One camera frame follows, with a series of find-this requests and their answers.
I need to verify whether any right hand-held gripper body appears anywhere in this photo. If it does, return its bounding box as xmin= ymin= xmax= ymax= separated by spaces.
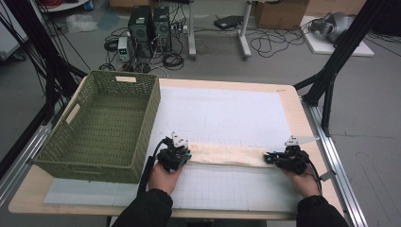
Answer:
xmin=273 ymin=135 xmax=320 ymax=176

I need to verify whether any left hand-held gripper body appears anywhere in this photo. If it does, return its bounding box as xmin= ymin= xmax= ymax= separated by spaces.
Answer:
xmin=156 ymin=131 xmax=192 ymax=173

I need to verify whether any cream printed cloth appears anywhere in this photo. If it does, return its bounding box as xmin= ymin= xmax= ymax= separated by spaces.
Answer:
xmin=187 ymin=142 xmax=275 ymax=168

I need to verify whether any green woven basket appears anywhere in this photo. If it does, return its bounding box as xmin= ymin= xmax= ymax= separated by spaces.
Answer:
xmin=32 ymin=69 xmax=162 ymax=183

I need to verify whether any person's left hand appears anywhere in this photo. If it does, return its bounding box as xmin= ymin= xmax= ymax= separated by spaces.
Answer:
xmin=148 ymin=162 xmax=183 ymax=196

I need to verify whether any person's right hand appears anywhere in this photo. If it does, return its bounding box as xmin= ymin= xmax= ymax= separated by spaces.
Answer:
xmin=282 ymin=168 xmax=321 ymax=198

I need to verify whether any white grid mat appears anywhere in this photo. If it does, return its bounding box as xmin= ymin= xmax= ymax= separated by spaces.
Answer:
xmin=44 ymin=86 xmax=301 ymax=213

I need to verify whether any white floor board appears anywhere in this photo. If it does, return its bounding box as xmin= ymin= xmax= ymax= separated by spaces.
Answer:
xmin=301 ymin=15 xmax=375 ymax=58

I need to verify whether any white power supply unit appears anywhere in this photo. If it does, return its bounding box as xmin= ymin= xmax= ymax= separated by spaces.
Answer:
xmin=117 ymin=36 xmax=131 ymax=63

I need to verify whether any white desk leg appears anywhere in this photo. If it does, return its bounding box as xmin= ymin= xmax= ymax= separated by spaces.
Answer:
xmin=237 ymin=0 xmax=253 ymax=60
xmin=187 ymin=0 xmax=197 ymax=61

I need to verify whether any slim black computer tower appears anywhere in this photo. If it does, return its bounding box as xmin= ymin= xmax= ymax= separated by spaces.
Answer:
xmin=153 ymin=6 xmax=173 ymax=53

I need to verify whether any large black computer tower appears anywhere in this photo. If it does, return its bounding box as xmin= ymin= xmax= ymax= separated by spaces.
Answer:
xmin=127 ymin=5 xmax=154 ymax=59

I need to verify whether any black flat device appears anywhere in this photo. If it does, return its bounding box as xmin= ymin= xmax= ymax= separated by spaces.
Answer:
xmin=213 ymin=14 xmax=244 ymax=31

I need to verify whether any brown cardboard box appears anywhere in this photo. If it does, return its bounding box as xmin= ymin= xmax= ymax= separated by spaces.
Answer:
xmin=254 ymin=0 xmax=310 ymax=30

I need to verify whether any grey robot head shell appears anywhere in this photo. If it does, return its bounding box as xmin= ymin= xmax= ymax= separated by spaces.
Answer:
xmin=308 ymin=11 xmax=356 ymax=44

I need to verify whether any clear plastic bag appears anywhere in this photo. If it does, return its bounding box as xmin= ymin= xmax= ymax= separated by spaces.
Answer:
xmin=65 ymin=13 xmax=98 ymax=33

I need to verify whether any right hand-held gripper black cable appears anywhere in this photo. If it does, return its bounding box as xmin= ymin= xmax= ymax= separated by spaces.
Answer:
xmin=302 ymin=157 xmax=323 ymax=193

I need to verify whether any hand-held gripper black cable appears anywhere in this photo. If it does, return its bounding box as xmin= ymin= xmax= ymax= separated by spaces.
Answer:
xmin=137 ymin=138 xmax=168 ymax=195
xmin=302 ymin=157 xmax=323 ymax=193

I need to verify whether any left hand-held gripper black cable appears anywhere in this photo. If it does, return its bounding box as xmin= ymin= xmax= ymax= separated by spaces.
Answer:
xmin=137 ymin=138 xmax=168 ymax=195

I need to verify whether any grey metal bracket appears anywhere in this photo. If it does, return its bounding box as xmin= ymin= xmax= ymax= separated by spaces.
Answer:
xmin=319 ymin=169 xmax=338 ymax=183

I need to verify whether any aluminium rail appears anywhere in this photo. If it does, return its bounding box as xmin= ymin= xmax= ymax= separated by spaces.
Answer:
xmin=0 ymin=122 xmax=53 ymax=206
xmin=302 ymin=98 xmax=368 ymax=227

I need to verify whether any coiled black cable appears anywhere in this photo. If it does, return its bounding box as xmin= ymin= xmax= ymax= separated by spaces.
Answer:
xmin=162 ymin=51 xmax=185 ymax=71

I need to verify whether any black floor cable tangle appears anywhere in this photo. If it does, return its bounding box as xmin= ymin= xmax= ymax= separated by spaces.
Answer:
xmin=249 ymin=27 xmax=305 ymax=59

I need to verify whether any black metal stand with cables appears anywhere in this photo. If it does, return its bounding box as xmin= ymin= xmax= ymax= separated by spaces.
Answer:
xmin=0 ymin=0 xmax=88 ymax=126

